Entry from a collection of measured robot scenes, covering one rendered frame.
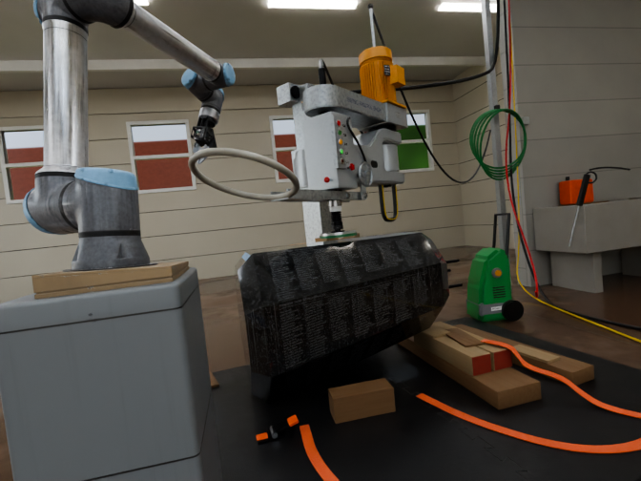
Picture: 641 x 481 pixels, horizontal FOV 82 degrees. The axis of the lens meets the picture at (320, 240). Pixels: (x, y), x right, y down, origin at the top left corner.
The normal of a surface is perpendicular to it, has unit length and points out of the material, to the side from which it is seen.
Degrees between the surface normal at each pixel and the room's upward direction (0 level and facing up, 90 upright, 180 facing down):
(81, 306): 90
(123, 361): 90
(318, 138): 90
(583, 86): 90
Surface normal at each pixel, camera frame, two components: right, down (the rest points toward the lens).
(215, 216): 0.22, 0.03
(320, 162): -0.62, 0.11
